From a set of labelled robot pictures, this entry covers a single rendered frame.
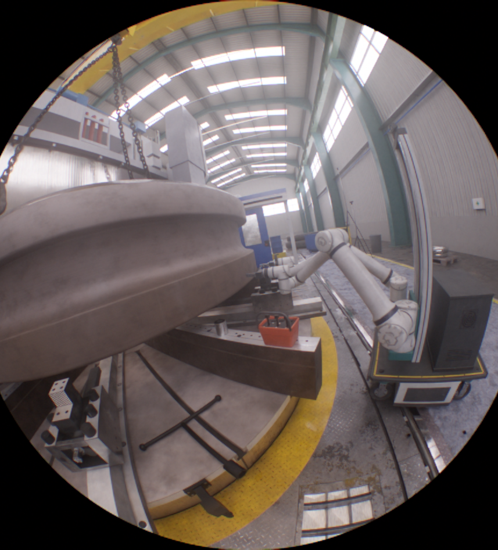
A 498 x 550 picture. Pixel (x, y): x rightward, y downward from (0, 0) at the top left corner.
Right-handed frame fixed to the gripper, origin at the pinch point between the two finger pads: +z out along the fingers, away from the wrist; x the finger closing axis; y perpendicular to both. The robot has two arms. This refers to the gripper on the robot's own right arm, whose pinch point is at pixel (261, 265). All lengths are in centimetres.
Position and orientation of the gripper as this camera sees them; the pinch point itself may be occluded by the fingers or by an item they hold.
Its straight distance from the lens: 195.8
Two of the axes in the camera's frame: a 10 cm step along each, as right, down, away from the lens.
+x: 2.2, -2.2, 9.5
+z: -9.6, 1.5, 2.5
